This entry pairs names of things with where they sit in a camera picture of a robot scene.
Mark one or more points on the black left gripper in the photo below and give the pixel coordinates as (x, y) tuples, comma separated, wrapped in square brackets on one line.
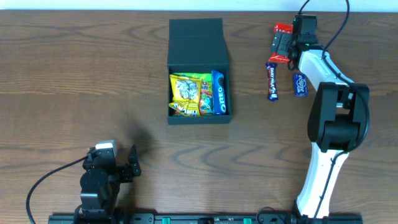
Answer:
[(125, 172)]

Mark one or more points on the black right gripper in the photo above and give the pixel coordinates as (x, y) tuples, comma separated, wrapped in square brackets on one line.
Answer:
[(286, 45)]

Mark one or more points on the red snack bag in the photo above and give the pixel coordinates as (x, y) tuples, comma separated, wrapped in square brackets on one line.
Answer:
[(280, 27)]

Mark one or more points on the small blue candy pack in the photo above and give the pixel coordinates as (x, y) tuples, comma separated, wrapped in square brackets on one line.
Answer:
[(300, 85)]

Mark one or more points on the Dairy Milk chocolate bar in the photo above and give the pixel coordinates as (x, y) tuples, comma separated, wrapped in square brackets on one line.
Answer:
[(272, 90)]

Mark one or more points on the blue Oreo pack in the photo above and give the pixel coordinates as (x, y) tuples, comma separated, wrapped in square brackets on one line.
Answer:
[(219, 97)]

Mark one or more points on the dark green box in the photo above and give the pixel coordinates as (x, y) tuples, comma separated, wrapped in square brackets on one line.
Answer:
[(198, 46)]

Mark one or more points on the yellow snack bag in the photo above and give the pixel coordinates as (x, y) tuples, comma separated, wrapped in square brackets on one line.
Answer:
[(186, 95)]

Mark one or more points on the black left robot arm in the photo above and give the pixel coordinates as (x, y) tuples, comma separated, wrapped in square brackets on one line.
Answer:
[(100, 184)]

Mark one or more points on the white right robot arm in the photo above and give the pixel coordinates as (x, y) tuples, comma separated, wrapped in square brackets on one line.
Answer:
[(338, 123)]

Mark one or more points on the Haribo gummy bag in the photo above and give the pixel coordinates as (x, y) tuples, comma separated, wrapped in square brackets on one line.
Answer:
[(206, 93)]

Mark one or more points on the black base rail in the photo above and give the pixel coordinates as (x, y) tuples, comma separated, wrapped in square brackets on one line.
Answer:
[(265, 218)]

